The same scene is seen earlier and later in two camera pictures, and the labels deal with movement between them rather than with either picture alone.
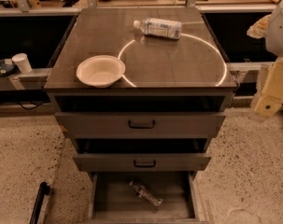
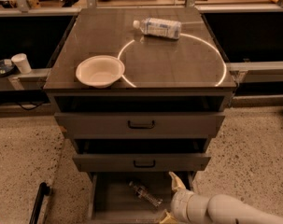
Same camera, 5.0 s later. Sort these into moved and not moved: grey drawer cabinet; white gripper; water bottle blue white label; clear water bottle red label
Moved: white gripper
Not moved: grey drawer cabinet; clear water bottle red label; water bottle blue white label
